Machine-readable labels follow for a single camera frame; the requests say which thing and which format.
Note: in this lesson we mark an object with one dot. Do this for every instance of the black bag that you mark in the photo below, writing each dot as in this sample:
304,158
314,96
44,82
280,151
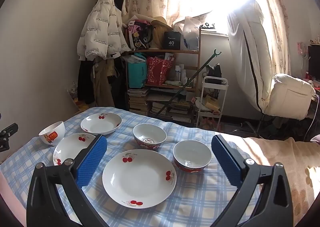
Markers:
213,72

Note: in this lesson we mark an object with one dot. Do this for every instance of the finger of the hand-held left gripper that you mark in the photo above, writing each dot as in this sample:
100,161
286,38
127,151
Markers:
10,129

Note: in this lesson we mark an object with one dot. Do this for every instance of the white bowl with orange print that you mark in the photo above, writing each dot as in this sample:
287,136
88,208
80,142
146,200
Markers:
52,132

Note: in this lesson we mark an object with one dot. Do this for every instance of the white plastic bag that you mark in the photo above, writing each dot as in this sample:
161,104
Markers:
191,32

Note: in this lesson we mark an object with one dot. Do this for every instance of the tan cloth bundle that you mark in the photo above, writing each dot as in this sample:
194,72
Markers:
160,32

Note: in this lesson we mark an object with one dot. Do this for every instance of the plastic bag with yellow contents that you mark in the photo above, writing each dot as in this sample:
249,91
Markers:
75,97

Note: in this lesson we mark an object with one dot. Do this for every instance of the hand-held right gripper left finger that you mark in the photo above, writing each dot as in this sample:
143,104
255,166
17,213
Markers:
91,159

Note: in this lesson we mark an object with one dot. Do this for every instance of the yellow flat box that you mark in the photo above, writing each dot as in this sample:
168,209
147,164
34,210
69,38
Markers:
212,103

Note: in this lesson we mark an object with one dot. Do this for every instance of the medium cherry print plate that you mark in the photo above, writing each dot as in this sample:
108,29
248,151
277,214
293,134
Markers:
68,147

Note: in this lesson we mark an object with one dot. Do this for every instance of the teal bag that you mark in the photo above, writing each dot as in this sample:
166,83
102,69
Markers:
137,74

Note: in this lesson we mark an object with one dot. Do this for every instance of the row of small bottles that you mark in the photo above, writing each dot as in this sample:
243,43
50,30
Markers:
180,73

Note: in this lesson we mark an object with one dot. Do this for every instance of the pink colourful backpack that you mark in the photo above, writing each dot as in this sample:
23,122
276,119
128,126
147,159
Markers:
136,37

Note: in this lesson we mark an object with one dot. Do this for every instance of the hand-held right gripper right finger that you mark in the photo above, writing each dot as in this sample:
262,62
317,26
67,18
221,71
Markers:
225,159

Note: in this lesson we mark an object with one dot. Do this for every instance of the black box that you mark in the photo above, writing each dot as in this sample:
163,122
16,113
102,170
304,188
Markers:
172,40

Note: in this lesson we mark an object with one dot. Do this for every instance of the red patterned bag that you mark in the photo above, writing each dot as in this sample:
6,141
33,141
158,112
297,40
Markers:
156,72

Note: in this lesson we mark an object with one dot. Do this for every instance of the large cherry print plate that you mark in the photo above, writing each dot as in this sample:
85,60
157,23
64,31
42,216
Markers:
138,182

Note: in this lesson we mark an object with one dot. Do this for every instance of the metal chair base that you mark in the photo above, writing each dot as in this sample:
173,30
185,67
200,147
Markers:
255,127

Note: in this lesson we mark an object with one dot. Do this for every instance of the green pole with hook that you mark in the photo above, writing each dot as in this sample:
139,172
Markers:
197,72

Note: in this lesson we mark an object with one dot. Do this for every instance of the blue plaid cloth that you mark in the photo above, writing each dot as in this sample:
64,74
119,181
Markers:
190,197

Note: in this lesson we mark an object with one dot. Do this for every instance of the cream padded chair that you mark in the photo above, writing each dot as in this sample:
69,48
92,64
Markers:
287,97

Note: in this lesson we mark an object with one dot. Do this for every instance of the red patterned bowl with emblem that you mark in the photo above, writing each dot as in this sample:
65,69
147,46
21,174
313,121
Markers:
150,133

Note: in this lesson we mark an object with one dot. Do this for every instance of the khaki trousers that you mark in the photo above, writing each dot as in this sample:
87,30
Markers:
102,84

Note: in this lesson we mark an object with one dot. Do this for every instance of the white puffer jacket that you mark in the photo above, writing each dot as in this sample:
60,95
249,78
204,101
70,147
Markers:
100,29

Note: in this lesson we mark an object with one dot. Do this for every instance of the black hanging clothes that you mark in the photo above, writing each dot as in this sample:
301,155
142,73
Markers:
85,79

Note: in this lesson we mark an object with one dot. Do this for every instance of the white rolling cart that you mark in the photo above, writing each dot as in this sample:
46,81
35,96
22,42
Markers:
216,80

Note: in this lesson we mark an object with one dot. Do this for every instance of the deep cherry print plate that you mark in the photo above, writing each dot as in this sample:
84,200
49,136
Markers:
101,124

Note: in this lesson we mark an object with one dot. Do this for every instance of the stack of books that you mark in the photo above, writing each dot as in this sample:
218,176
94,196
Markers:
137,102

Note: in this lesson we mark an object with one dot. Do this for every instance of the black monitor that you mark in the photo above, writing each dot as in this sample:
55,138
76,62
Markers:
314,62

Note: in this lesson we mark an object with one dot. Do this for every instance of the tan fleece blanket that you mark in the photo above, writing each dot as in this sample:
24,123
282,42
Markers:
287,152

